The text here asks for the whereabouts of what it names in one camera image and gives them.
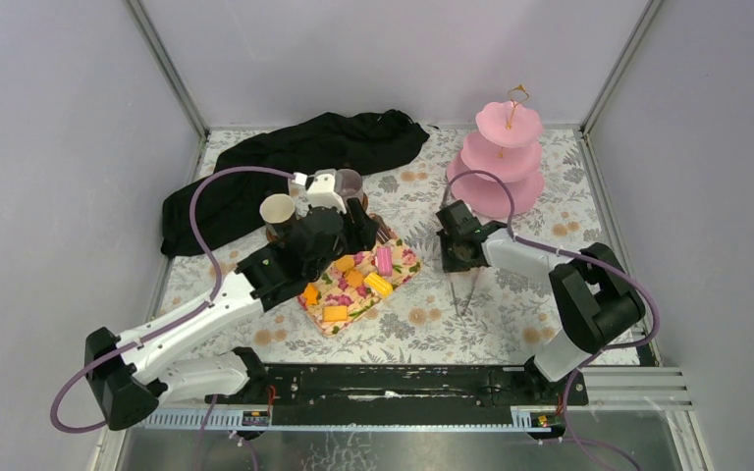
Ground pink-handled metal tongs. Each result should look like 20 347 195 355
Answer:
447 268 483 317

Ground white paper cup black base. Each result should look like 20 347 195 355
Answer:
259 193 297 232

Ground purple mug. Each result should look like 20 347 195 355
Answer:
335 169 364 201

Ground pink three-tier cake stand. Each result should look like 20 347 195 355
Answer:
446 84 545 221

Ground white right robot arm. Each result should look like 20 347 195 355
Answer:
436 200 646 404

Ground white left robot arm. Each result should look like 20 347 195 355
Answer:
85 200 379 431

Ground round orange cookie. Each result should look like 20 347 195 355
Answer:
334 255 356 274

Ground brown round coaster left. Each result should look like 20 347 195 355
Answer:
265 225 291 242

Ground small orange cookie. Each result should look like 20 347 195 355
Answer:
345 270 364 288

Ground chocolate wafer biscuit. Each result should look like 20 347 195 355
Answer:
377 222 392 243

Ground floral serving tray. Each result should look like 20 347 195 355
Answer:
296 224 422 337

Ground orange fish-shaped cookie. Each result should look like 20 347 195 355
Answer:
302 284 320 306

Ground pink wafer biscuit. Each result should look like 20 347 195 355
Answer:
375 246 394 279

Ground yellow wafer biscuit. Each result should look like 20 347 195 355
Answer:
363 273 394 298

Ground orange square cracker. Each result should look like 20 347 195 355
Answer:
322 305 349 323

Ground floral tablecloth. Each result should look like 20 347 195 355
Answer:
150 127 609 365

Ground black cloth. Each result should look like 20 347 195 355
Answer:
160 110 429 258

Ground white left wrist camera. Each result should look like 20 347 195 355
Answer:
291 170 348 214

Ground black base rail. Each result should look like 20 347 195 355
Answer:
205 363 588 427

